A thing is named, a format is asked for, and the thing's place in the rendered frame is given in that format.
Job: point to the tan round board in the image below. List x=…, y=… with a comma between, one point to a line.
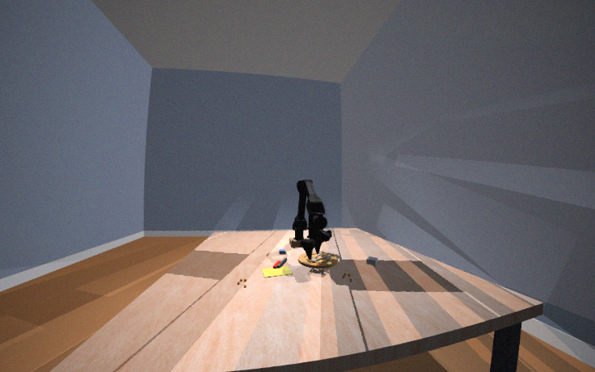
x=323, y=263

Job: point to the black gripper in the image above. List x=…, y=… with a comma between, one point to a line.
x=312, y=242

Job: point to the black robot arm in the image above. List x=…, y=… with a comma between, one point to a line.
x=315, y=209

